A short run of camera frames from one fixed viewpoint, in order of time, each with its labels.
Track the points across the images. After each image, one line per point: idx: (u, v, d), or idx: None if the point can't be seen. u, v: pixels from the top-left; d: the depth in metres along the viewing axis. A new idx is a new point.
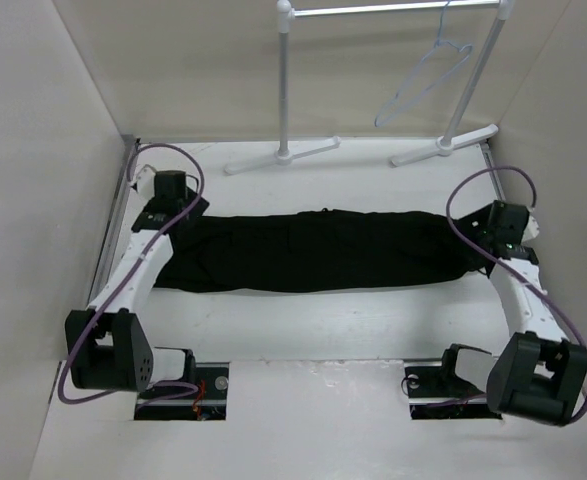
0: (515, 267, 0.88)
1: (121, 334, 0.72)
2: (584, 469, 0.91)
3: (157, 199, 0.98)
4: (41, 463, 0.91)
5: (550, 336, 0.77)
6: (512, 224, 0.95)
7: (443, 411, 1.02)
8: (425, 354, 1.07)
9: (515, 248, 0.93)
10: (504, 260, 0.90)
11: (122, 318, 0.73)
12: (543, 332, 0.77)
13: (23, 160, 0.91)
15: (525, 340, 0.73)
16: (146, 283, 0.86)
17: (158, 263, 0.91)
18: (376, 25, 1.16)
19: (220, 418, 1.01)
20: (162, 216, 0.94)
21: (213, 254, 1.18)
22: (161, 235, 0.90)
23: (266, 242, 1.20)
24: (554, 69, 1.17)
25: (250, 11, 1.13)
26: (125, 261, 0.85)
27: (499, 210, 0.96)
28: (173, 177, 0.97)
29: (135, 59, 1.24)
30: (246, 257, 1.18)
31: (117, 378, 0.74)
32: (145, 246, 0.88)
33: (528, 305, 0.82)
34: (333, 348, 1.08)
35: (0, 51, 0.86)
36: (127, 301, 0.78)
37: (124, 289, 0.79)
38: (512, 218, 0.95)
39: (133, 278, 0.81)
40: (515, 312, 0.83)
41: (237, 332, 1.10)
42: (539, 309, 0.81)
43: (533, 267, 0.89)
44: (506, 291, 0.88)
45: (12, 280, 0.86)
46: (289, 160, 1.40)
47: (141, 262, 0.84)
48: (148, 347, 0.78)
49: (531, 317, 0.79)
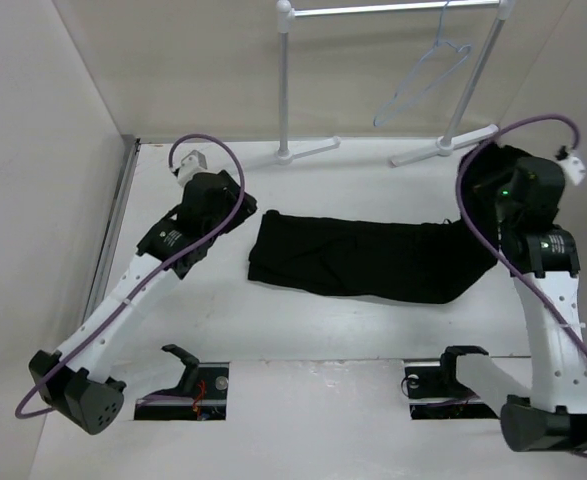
0: (548, 295, 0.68)
1: (73, 400, 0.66)
2: (584, 470, 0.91)
3: (183, 210, 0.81)
4: (41, 463, 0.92)
5: (582, 408, 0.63)
6: (546, 205, 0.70)
7: (442, 411, 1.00)
8: (424, 354, 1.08)
9: (552, 249, 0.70)
10: (535, 278, 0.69)
11: (77, 386, 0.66)
12: (573, 405, 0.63)
13: (24, 160, 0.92)
15: (551, 424, 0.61)
16: (130, 329, 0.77)
17: (155, 296, 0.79)
18: (375, 25, 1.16)
19: (220, 418, 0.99)
20: (176, 236, 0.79)
21: (337, 256, 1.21)
22: (161, 270, 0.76)
23: (376, 247, 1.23)
24: (554, 69, 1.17)
25: (249, 11, 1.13)
26: (112, 300, 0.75)
27: (528, 186, 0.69)
28: (203, 192, 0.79)
29: (135, 58, 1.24)
30: (369, 261, 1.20)
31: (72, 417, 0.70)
32: (140, 281, 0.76)
33: (562, 362, 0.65)
34: (333, 348, 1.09)
35: (1, 51, 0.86)
36: (91, 360, 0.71)
37: (94, 342, 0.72)
38: (543, 200, 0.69)
39: (107, 328, 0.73)
40: (541, 363, 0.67)
41: (238, 333, 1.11)
42: (573, 369, 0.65)
43: (573, 281, 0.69)
44: (530, 318, 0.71)
45: (12, 281, 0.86)
46: (289, 160, 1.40)
47: (126, 307, 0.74)
48: (115, 396, 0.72)
49: (560, 381, 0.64)
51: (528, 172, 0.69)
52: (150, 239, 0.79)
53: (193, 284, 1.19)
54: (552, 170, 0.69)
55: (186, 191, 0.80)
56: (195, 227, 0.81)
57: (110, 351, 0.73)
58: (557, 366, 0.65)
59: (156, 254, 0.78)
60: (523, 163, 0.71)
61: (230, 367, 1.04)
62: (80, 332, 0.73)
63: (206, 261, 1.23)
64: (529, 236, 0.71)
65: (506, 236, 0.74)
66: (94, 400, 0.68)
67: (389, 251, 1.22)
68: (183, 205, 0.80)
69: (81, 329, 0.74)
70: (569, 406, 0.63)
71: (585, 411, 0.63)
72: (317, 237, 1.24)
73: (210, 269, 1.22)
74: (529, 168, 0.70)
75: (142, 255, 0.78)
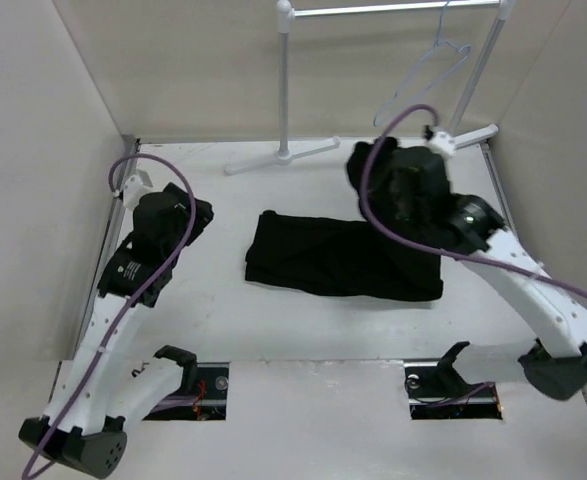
0: (504, 260, 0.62)
1: (73, 459, 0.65)
2: (585, 470, 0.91)
3: (136, 238, 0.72)
4: (41, 463, 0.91)
5: None
6: (443, 184, 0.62)
7: (443, 410, 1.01)
8: (424, 354, 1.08)
9: (477, 217, 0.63)
10: (486, 254, 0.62)
11: (75, 442, 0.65)
12: (586, 334, 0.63)
13: (24, 160, 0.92)
15: None
16: (114, 371, 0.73)
17: (133, 331, 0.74)
18: (375, 25, 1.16)
19: (220, 418, 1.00)
20: (134, 268, 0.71)
21: (335, 255, 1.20)
22: (130, 307, 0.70)
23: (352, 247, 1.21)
24: (553, 69, 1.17)
25: (249, 11, 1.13)
26: (88, 349, 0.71)
27: (412, 179, 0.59)
28: (152, 216, 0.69)
29: (135, 58, 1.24)
30: (359, 260, 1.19)
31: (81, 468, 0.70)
32: (109, 325, 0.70)
33: (555, 306, 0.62)
34: (333, 348, 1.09)
35: (1, 51, 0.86)
36: (81, 416, 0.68)
37: (80, 396, 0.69)
38: (444, 174, 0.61)
39: (91, 379, 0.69)
40: (538, 318, 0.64)
41: (238, 333, 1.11)
42: (564, 306, 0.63)
43: (508, 234, 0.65)
44: (499, 285, 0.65)
45: (12, 281, 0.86)
46: (289, 160, 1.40)
47: (103, 355, 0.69)
48: (116, 436, 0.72)
49: (568, 325, 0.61)
51: (410, 154, 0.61)
52: (109, 278, 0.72)
53: (193, 284, 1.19)
54: (407, 152, 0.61)
55: (133, 220, 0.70)
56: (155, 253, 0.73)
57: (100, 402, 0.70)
58: (555, 312, 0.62)
59: (120, 292, 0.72)
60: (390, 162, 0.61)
61: (230, 367, 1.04)
62: (64, 389, 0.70)
63: (206, 262, 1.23)
64: (451, 219, 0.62)
65: (431, 235, 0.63)
66: (95, 449, 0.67)
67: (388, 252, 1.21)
68: (135, 234, 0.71)
69: (63, 387, 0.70)
70: (586, 338, 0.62)
71: None
72: (311, 236, 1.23)
73: (210, 269, 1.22)
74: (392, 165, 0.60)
75: (105, 295, 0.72)
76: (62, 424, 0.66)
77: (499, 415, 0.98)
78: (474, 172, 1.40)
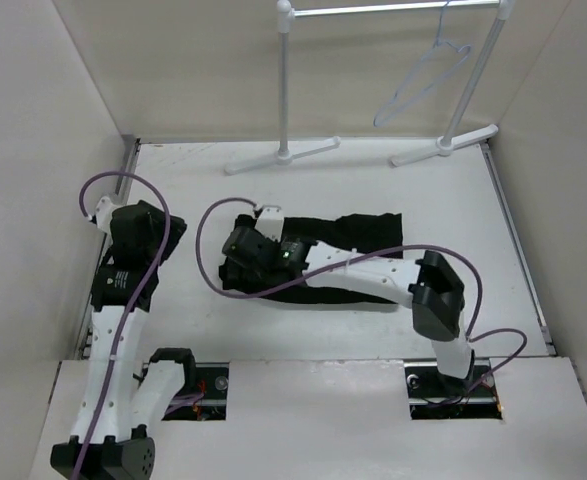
0: (321, 264, 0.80)
1: (114, 469, 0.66)
2: (586, 470, 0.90)
3: (119, 251, 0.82)
4: (41, 463, 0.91)
5: (413, 272, 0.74)
6: (260, 243, 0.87)
7: (442, 411, 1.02)
8: (424, 354, 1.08)
9: (293, 250, 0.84)
10: (308, 270, 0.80)
11: (114, 457, 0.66)
12: (410, 276, 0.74)
13: (24, 160, 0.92)
15: (420, 297, 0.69)
16: (129, 377, 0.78)
17: (137, 338, 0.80)
18: (375, 25, 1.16)
19: (220, 417, 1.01)
20: (123, 276, 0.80)
21: None
22: (129, 313, 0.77)
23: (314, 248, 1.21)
24: (553, 70, 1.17)
25: (249, 11, 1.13)
26: (98, 363, 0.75)
27: (238, 250, 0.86)
28: (130, 221, 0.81)
29: (134, 58, 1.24)
30: None
31: None
32: (114, 334, 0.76)
33: (374, 272, 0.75)
34: (333, 348, 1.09)
35: (2, 51, 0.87)
36: (110, 424, 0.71)
37: (104, 407, 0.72)
38: (254, 239, 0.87)
39: (109, 390, 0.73)
40: (375, 289, 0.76)
41: (237, 333, 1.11)
42: (381, 268, 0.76)
43: (320, 246, 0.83)
44: (340, 284, 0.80)
45: (12, 280, 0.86)
46: (289, 160, 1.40)
47: (115, 362, 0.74)
48: (146, 441, 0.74)
49: (391, 279, 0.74)
51: (229, 240, 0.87)
52: (101, 292, 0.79)
53: (193, 284, 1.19)
54: (233, 232, 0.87)
55: (112, 232, 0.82)
56: (140, 260, 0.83)
57: (123, 410, 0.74)
58: (379, 276, 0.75)
59: (114, 301, 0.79)
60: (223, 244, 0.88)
61: (230, 367, 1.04)
62: (84, 409, 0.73)
63: (206, 262, 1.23)
64: (278, 262, 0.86)
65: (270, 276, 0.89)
66: (131, 456, 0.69)
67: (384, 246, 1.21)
68: (119, 245, 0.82)
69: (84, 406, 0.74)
70: (410, 279, 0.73)
71: (414, 272, 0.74)
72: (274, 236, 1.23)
73: (210, 269, 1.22)
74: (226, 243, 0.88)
75: (101, 308, 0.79)
76: (94, 438, 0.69)
77: (499, 416, 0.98)
78: (474, 172, 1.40)
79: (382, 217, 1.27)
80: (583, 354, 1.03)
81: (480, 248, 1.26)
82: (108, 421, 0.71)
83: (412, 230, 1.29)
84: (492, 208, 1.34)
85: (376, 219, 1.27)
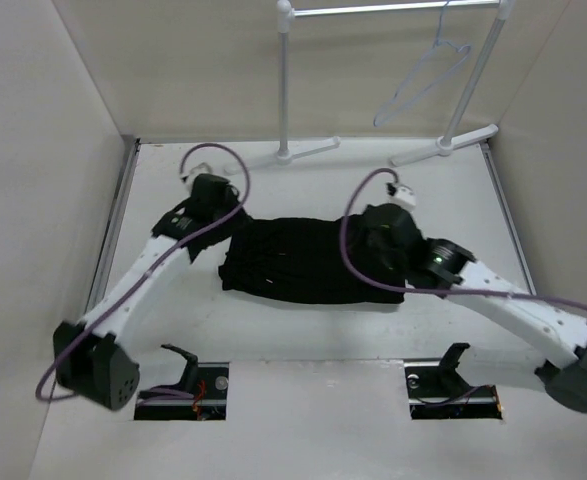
0: (477, 285, 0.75)
1: (100, 365, 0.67)
2: (586, 470, 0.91)
3: (192, 203, 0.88)
4: (41, 463, 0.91)
5: (581, 335, 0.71)
6: (410, 233, 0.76)
7: (442, 411, 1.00)
8: (424, 354, 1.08)
9: (446, 257, 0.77)
10: (459, 285, 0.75)
11: (100, 353, 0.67)
12: (577, 338, 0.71)
13: (24, 160, 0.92)
15: (585, 362, 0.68)
16: (149, 301, 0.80)
17: (167, 275, 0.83)
18: (375, 26, 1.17)
19: (220, 418, 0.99)
20: (187, 223, 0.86)
21: (295, 258, 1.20)
22: (177, 249, 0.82)
23: (315, 248, 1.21)
24: (553, 70, 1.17)
25: (249, 11, 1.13)
26: (134, 274, 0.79)
27: (389, 232, 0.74)
28: (210, 184, 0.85)
29: (135, 58, 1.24)
30: (317, 262, 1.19)
31: (95, 396, 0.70)
32: (158, 258, 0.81)
33: (540, 319, 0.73)
34: (332, 348, 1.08)
35: (2, 52, 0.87)
36: (118, 324, 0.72)
37: (119, 309, 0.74)
38: (402, 230, 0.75)
39: (132, 296, 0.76)
40: (530, 333, 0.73)
41: (236, 334, 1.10)
42: (548, 316, 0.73)
43: (478, 264, 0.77)
44: (487, 310, 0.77)
45: (12, 281, 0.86)
46: (289, 160, 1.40)
47: (147, 279, 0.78)
48: (134, 369, 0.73)
49: (556, 332, 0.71)
51: (375, 223, 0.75)
52: (164, 225, 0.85)
53: (193, 284, 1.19)
54: (387, 209, 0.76)
55: (193, 186, 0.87)
56: (205, 216, 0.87)
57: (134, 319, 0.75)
58: (541, 324, 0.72)
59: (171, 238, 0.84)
60: (368, 219, 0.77)
61: (230, 368, 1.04)
62: (104, 303, 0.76)
63: (206, 262, 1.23)
64: (426, 265, 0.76)
65: (415, 277, 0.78)
66: (118, 367, 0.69)
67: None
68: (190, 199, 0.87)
69: (103, 301, 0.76)
70: (577, 342, 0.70)
71: (586, 338, 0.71)
72: (275, 237, 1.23)
73: (210, 269, 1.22)
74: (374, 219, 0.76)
75: (157, 238, 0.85)
76: (98, 329, 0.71)
77: (498, 415, 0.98)
78: (474, 172, 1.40)
79: None
80: None
81: (481, 248, 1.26)
82: (118, 320, 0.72)
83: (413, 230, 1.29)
84: (492, 208, 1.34)
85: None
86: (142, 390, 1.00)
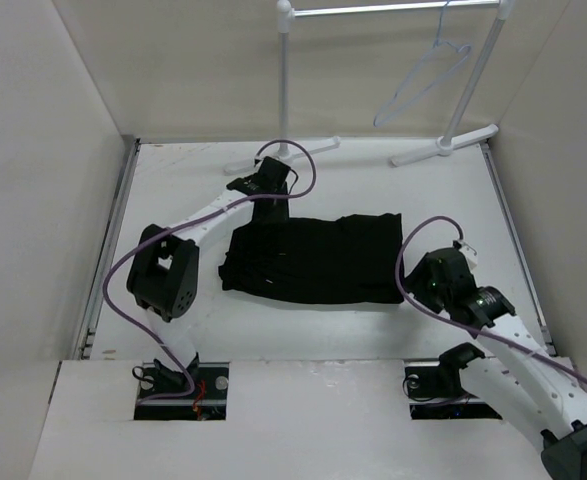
0: (504, 334, 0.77)
1: (179, 261, 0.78)
2: None
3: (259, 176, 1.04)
4: (41, 463, 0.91)
5: None
6: (462, 273, 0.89)
7: (443, 411, 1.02)
8: (423, 354, 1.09)
9: (488, 301, 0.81)
10: (489, 328, 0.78)
11: (186, 247, 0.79)
12: (585, 417, 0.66)
13: (24, 160, 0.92)
15: (577, 439, 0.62)
16: (218, 234, 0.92)
17: (234, 222, 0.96)
18: (376, 26, 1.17)
19: (220, 418, 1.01)
20: (255, 187, 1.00)
21: (295, 257, 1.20)
22: (248, 201, 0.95)
23: (315, 248, 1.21)
24: (553, 70, 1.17)
25: (249, 11, 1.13)
26: (210, 208, 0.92)
27: (443, 265, 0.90)
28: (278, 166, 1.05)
29: (135, 58, 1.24)
30: (318, 262, 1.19)
31: (159, 295, 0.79)
32: (232, 201, 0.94)
33: (552, 384, 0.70)
34: (333, 348, 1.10)
35: (1, 52, 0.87)
36: (196, 236, 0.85)
37: (198, 226, 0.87)
38: (457, 268, 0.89)
39: (209, 220, 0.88)
40: (540, 395, 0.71)
41: (238, 334, 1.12)
42: (564, 385, 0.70)
43: (516, 318, 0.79)
44: (509, 362, 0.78)
45: (12, 281, 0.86)
46: (289, 159, 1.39)
47: (222, 213, 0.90)
48: (195, 284, 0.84)
49: (563, 401, 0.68)
51: (438, 256, 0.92)
52: (236, 182, 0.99)
53: None
54: (448, 250, 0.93)
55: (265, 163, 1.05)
56: (267, 186, 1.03)
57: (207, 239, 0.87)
58: (550, 389, 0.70)
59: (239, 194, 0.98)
60: (432, 257, 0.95)
61: (231, 367, 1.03)
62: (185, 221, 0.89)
63: (206, 262, 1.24)
64: (467, 302, 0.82)
65: (455, 312, 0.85)
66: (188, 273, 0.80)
67: (385, 247, 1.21)
68: (258, 174, 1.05)
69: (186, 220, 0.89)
70: (581, 419, 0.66)
71: None
72: (275, 236, 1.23)
73: (210, 269, 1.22)
74: (437, 255, 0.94)
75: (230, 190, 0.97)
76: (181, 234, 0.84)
77: (499, 416, 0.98)
78: (474, 172, 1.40)
79: (384, 218, 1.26)
80: (582, 354, 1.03)
81: (481, 248, 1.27)
82: (196, 233, 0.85)
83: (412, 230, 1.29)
84: (492, 208, 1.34)
85: (375, 219, 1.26)
86: (142, 390, 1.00)
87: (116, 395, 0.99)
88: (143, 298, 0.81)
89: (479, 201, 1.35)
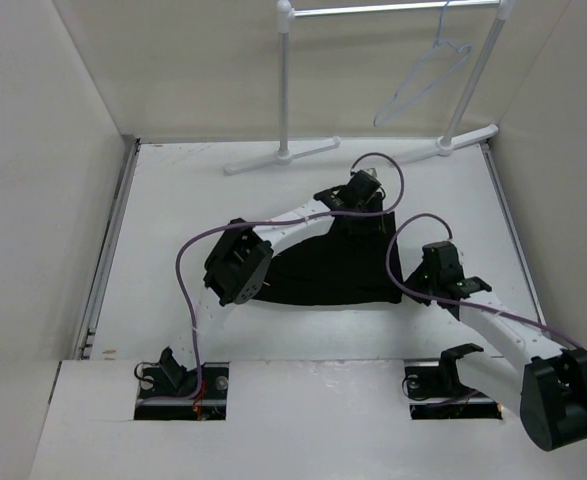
0: (477, 300, 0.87)
1: (253, 258, 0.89)
2: (583, 470, 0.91)
3: (347, 190, 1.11)
4: (40, 463, 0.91)
5: (553, 354, 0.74)
6: (451, 262, 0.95)
7: (443, 411, 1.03)
8: (422, 354, 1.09)
9: (468, 284, 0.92)
10: (465, 299, 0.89)
11: (263, 247, 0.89)
12: (545, 354, 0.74)
13: (23, 161, 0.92)
15: (538, 368, 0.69)
16: (297, 238, 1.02)
17: (312, 232, 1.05)
18: (376, 26, 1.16)
19: (220, 417, 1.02)
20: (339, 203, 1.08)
21: (296, 259, 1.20)
22: (330, 215, 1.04)
23: (316, 249, 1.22)
24: (553, 69, 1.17)
25: (249, 11, 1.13)
26: (293, 214, 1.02)
27: (435, 254, 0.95)
28: (367, 183, 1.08)
29: (134, 58, 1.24)
30: (318, 263, 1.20)
31: (229, 281, 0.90)
32: (314, 212, 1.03)
33: (516, 333, 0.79)
34: (333, 348, 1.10)
35: (2, 53, 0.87)
36: (274, 238, 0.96)
37: (278, 230, 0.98)
38: (448, 256, 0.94)
39: (288, 226, 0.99)
40: (509, 348, 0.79)
41: (238, 334, 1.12)
42: (527, 333, 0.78)
43: (490, 292, 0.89)
44: (483, 328, 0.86)
45: (12, 281, 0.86)
46: (289, 160, 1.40)
47: (302, 222, 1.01)
48: (260, 282, 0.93)
49: (526, 344, 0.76)
51: (431, 245, 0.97)
52: (323, 195, 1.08)
53: (193, 285, 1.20)
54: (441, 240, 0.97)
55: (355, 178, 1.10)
56: (352, 202, 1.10)
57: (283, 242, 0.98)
58: (515, 337, 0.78)
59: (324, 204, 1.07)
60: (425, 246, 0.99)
61: (231, 367, 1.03)
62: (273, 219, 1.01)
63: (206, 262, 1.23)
64: (451, 285, 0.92)
65: (440, 293, 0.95)
66: (258, 272, 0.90)
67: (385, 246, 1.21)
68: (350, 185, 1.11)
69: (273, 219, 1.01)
70: (542, 355, 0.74)
71: (553, 355, 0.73)
72: None
73: None
74: (429, 245, 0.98)
75: (316, 201, 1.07)
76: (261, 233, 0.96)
77: (499, 416, 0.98)
78: (474, 172, 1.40)
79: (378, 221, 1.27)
80: None
81: (481, 248, 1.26)
82: (274, 236, 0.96)
83: (433, 220, 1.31)
84: (493, 208, 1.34)
85: None
86: (142, 390, 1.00)
87: (115, 395, 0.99)
88: (216, 279, 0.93)
89: (479, 201, 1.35)
